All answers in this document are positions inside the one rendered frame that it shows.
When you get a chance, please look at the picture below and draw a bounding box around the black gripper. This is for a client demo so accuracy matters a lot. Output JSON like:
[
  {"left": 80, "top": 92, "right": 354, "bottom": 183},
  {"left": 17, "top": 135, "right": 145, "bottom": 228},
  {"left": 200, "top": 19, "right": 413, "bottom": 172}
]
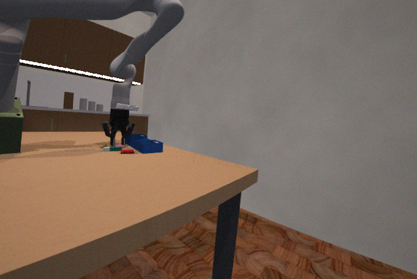
[{"left": 102, "top": 109, "right": 135, "bottom": 147}]

